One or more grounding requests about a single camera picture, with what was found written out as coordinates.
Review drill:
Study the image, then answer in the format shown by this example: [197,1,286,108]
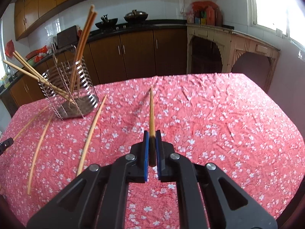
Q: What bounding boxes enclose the wooden chopstick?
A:
[76,95,107,176]
[3,59,73,103]
[71,10,98,96]
[26,114,54,195]
[12,50,72,101]
[10,106,48,146]
[69,4,95,94]
[149,86,156,167]

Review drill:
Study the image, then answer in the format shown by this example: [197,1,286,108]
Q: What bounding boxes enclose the brown lower kitchen cabinets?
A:
[1,25,187,116]

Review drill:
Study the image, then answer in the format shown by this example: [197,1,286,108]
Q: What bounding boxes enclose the pink floral tablecloth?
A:
[1,74,304,223]

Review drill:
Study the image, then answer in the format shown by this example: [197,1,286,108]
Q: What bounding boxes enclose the black countertop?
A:
[1,19,235,95]

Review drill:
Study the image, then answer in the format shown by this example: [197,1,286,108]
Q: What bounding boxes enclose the red and green basins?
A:
[25,45,52,64]

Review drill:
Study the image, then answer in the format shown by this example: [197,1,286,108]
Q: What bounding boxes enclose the brown upper cabinet left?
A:
[14,0,85,40]

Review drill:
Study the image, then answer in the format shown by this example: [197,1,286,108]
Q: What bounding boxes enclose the beige carved side table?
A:
[187,24,280,93]

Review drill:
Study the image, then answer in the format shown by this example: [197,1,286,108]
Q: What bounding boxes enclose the black wok left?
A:
[95,15,118,31]

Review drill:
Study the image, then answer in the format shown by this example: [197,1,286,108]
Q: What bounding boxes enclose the steel wok with lid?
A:
[124,9,148,24]

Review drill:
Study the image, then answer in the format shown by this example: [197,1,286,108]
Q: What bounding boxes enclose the red bags and boxes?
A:
[186,1,223,27]

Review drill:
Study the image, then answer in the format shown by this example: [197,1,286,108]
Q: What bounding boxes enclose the steel wire utensil holder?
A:
[38,45,99,119]

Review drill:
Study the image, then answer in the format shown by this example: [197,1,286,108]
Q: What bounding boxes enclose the red plastic bag on wall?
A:
[5,40,14,59]

